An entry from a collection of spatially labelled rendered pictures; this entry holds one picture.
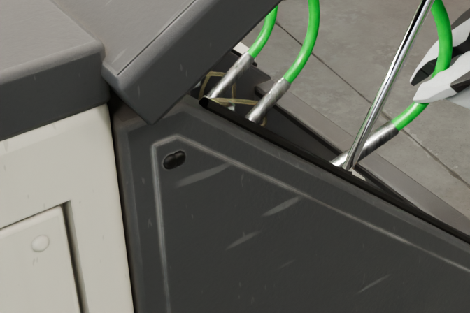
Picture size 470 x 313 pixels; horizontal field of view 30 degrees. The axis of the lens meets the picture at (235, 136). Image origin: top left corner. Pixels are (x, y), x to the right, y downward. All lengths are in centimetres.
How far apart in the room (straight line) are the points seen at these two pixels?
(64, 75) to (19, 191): 6
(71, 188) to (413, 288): 34
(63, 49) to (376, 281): 34
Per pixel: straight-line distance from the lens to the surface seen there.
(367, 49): 347
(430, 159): 289
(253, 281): 56
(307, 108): 136
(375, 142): 95
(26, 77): 40
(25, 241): 45
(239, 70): 117
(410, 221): 65
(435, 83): 92
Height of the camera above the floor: 170
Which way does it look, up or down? 35 degrees down
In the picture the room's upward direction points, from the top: 1 degrees counter-clockwise
